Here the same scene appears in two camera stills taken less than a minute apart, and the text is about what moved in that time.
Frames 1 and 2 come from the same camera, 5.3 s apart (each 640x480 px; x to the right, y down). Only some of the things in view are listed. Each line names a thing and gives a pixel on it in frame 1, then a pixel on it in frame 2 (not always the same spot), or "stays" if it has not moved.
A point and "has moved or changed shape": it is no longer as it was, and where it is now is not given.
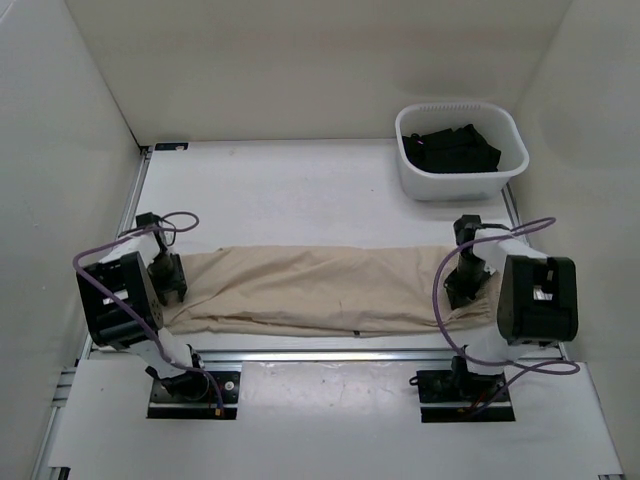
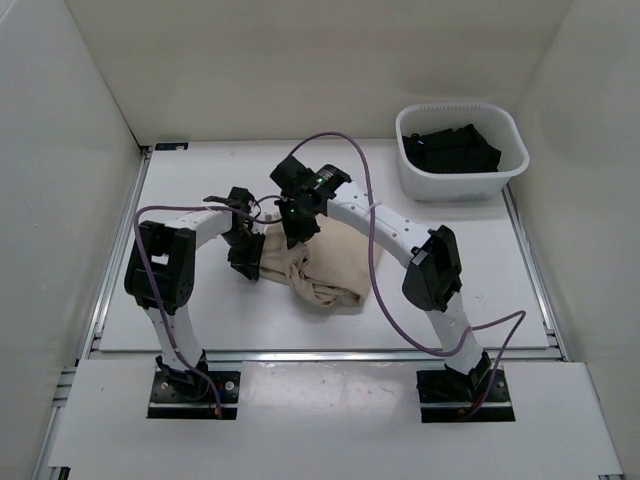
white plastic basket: (501, 125) stays
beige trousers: (310, 290) has moved or changed shape
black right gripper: (459, 292) -> (296, 235)
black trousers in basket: (448, 150) stays
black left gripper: (175, 282) -> (249, 263)
